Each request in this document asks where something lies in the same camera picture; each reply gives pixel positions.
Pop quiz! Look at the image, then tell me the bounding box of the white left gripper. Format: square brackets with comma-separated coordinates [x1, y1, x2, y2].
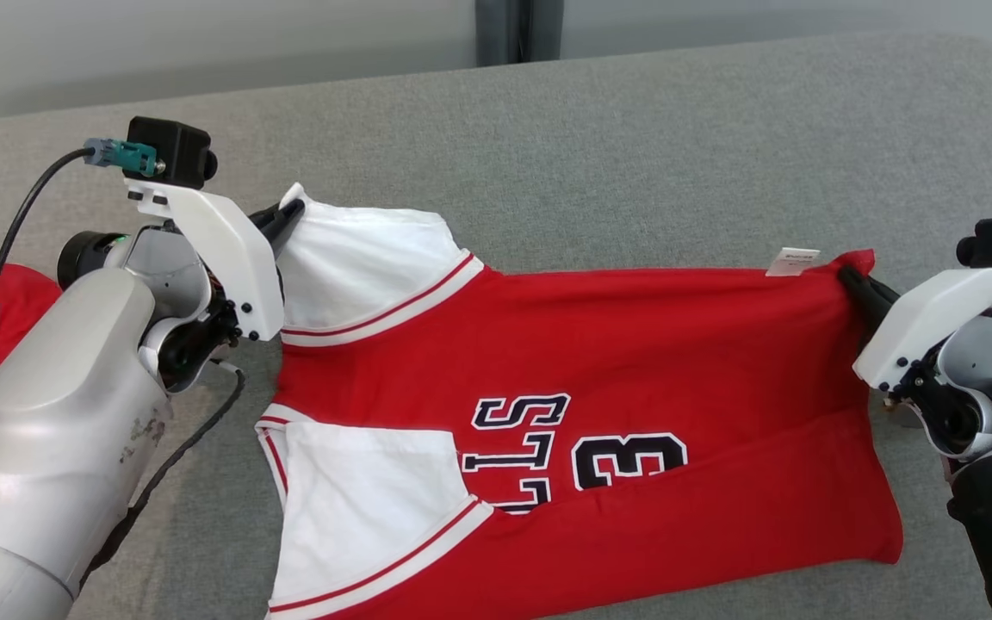
[124, 177, 306, 390]

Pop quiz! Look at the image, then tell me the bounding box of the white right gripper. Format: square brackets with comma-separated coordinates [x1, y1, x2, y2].
[838, 265, 992, 457]

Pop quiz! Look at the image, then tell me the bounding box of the red and white basketball jersey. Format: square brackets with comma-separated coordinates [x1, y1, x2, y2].
[255, 181, 906, 620]

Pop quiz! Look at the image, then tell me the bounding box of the grey partition post with feet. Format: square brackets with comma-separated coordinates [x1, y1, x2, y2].
[474, 0, 566, 68]

